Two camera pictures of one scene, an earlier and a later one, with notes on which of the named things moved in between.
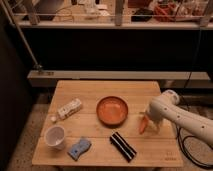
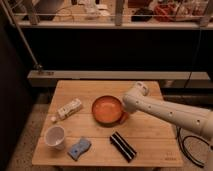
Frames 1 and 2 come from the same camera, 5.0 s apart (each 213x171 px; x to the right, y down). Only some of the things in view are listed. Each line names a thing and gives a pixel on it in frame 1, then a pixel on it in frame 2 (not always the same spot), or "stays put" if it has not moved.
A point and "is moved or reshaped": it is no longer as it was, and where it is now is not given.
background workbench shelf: (114, 14) stays put
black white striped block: (123, 148) stays put
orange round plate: (112, 111) is moved or reshaped
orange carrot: (143, 125) to (123, 117)
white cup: (55, 137) stays put
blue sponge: (78, 148) stays put
